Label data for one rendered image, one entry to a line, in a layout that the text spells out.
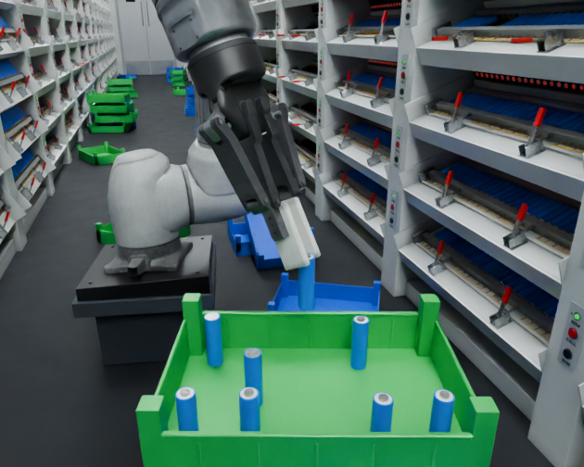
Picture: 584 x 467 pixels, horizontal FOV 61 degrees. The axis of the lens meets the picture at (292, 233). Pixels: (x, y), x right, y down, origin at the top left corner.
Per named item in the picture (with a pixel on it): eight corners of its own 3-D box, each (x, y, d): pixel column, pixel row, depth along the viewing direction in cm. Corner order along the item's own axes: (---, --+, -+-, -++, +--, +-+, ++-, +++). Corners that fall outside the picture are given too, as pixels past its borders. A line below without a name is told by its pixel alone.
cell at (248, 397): (240, 454, 46) (237, 397, 44) (242, 439, 48) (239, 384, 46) (260, 454, 46) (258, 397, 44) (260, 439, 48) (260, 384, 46)
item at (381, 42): (402, 62, 139) (388, 12, 133) (329, 54, 193) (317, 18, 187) (465, 33, 141) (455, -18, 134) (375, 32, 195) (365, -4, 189)
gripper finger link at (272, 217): (272, 190, 51) (256, 197, 49) (289, 235, 52) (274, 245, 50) (261, 194, 52) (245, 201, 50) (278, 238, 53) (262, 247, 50)
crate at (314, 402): (145, 483, 44) (133, 411, 41) (190, 347, 63) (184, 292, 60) (487, 485, 44) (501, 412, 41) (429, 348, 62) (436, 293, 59)
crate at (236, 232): (236, 257, 184) (235, 236, 181) (228, 236, 202) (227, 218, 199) (313, 247, 191) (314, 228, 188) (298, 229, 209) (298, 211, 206)
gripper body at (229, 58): (220, 63, 56) (250, 140, 58) (166, 67, 50) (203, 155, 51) (270, 32, 52) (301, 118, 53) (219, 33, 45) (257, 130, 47)
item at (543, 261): (564, 304, 90) (555, 242, 84) (407, 202, 144) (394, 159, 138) (657, 254, 92) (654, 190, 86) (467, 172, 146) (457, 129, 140)
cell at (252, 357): (244, 347, 51) (247, 397, 53) (242, 358, 49) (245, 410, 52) (261, 347, 51) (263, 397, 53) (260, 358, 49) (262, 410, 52)
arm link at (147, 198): (113, 233, 130) (98, 150, 123) (183, 222, 136) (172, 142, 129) (116, 253, 116) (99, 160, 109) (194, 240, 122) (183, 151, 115)
